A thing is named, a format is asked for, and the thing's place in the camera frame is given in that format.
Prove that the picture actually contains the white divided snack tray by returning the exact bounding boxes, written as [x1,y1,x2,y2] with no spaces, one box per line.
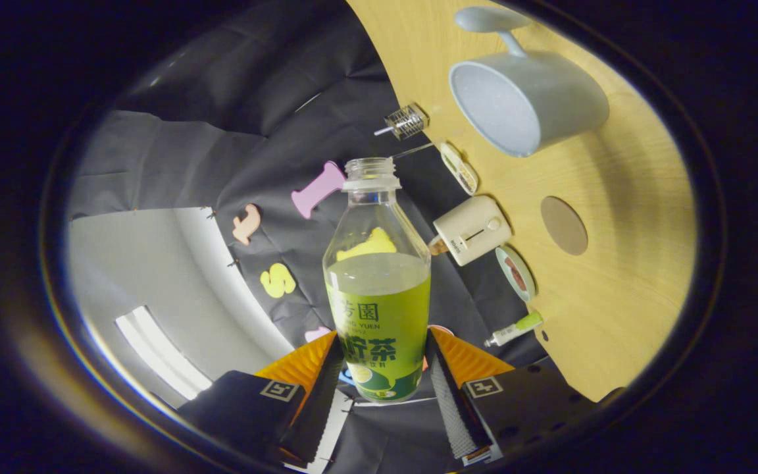
[440,142,479,196]

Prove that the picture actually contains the pale grey cup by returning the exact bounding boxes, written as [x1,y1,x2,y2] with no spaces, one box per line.
[449,7,611,158]

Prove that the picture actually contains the brown round coaster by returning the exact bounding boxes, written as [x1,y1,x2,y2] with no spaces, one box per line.
[540,196,589,256]

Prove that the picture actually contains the small white green bottle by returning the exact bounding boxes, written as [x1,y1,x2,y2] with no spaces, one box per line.
[484,311,544,348]

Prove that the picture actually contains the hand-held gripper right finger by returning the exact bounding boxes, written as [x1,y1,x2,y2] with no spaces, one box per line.
[425,326,626,465]

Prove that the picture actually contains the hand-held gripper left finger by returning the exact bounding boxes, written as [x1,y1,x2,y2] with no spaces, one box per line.
[178,329,347,465]

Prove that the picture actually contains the white toaster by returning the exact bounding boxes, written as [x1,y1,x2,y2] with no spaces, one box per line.
[432,195,513,267]

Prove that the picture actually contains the black backdrop cloth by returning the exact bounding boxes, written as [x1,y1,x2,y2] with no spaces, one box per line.
[66,0,551,474]

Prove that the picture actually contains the wooden table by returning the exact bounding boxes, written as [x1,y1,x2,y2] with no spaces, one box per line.
[346,0,697,402]

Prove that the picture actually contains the green juice bottle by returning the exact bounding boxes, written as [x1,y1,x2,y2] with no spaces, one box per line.
[322,157,432,403]

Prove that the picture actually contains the brown bread slice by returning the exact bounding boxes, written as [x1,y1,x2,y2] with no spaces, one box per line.
[504,257,528,290]

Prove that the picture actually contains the pale green plate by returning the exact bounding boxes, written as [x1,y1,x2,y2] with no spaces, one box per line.
[495,246,537,303]

